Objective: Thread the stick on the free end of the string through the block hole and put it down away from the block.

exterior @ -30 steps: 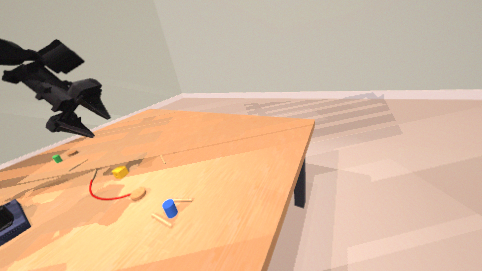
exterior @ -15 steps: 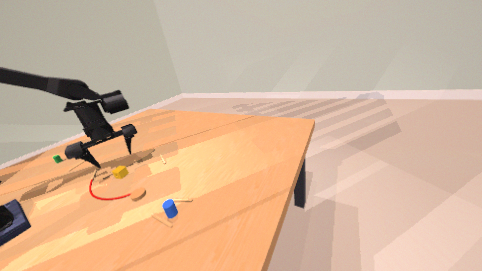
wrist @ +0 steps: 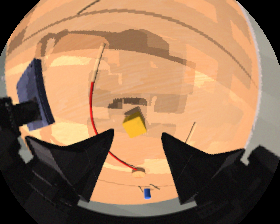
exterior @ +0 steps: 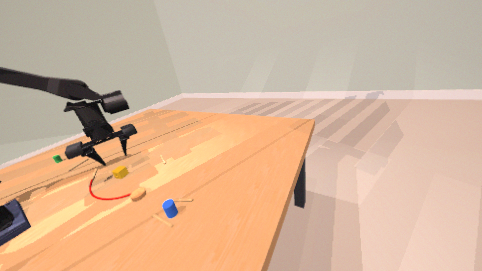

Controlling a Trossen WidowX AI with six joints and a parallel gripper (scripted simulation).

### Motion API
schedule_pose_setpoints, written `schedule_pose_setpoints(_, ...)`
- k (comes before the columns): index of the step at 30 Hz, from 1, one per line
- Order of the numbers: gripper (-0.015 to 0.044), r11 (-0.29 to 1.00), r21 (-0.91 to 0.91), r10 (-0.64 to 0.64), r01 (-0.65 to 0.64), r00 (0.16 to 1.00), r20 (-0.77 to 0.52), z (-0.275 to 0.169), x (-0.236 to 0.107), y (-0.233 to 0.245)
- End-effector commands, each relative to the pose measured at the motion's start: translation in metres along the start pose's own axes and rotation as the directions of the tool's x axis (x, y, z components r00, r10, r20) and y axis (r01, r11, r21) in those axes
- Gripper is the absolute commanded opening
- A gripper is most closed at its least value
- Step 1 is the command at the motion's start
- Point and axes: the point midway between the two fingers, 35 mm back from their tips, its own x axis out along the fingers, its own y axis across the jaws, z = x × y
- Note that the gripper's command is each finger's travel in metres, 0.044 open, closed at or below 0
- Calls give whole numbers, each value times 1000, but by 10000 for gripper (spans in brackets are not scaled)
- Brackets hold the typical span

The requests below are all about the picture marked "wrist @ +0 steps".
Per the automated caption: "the small yellow block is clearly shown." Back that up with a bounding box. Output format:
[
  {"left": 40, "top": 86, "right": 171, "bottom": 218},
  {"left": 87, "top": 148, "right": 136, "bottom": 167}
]
[{"left": 123, "top": 112, "right": 147, "bottom": 139}]

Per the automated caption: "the blue cylinder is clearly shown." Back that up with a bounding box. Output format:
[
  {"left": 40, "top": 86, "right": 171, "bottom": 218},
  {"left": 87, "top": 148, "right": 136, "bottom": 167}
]
[{"left": 144, "top": 189, "right": 151, "bottom": 200}]

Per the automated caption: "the round wooden button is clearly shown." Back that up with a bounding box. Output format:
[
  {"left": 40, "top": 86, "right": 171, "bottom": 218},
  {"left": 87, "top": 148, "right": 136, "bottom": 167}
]
[{"left": 132, "top": 168, "right": 147, "bottom": 179}]

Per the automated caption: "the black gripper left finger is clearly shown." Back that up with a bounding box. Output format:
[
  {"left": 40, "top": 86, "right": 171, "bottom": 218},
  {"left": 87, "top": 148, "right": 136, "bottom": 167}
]
[{"left": 24, "top": 128, "right": 115, "bottom": 204}]

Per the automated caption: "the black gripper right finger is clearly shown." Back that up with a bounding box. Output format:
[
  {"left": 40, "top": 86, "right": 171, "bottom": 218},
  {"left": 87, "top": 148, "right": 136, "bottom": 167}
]
[{"left": 161, "top": 132, "right": 245, "bottom": 205}]

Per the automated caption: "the red string with thin wooden stick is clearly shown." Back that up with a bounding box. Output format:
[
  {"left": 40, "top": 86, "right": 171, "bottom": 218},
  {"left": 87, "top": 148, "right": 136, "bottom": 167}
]
[{"left": 89, "top": 43, "right": 137, "bottom": 171}]

